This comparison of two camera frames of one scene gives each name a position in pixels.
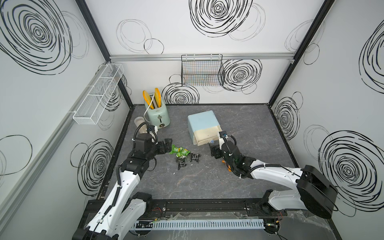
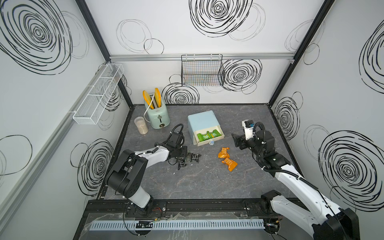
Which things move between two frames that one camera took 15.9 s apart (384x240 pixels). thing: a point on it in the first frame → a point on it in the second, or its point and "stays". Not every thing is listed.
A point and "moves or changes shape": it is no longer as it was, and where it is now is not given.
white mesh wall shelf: x=90 y=111 stays
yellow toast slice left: x=147 y=98 stays
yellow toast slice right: x=158 y=97 stays
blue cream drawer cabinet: x=203 y=127 stays
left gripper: x=162 y=150 → x=184 y=152
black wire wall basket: x=205 y=70 stays
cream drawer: x=203 y=136 stays
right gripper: x=214 y=149 → x=239 y=139
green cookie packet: x=176 y=149 moves or changes shape
